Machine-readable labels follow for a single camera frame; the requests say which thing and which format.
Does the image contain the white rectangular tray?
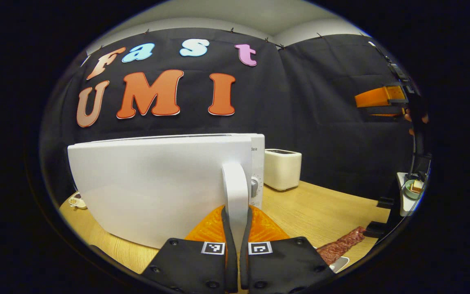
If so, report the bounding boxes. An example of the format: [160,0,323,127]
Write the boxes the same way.
[328,256,350,273]

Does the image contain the white side stand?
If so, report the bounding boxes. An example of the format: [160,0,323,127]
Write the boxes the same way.
[396,171,426,217]

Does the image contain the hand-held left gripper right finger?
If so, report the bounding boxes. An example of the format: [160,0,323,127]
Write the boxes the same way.
[239,205,335,294]

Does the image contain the white microwave oven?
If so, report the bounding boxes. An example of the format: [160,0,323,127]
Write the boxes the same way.
[67,133,266,249]

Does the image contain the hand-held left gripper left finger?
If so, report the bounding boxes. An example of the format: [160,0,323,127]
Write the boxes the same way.
[140,205,239,294]

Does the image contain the green bowl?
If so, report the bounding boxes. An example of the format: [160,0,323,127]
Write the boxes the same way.
[405,179,423,200]

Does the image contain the reddish brown meat strip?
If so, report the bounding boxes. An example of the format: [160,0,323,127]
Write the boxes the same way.
[316,226,367,266]

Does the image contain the white divided dish with beans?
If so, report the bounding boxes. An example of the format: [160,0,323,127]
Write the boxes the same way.
[68,192,88,210]

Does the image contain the cream white toaster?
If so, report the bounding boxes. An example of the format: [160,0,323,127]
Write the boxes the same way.
[264,149,302,192]

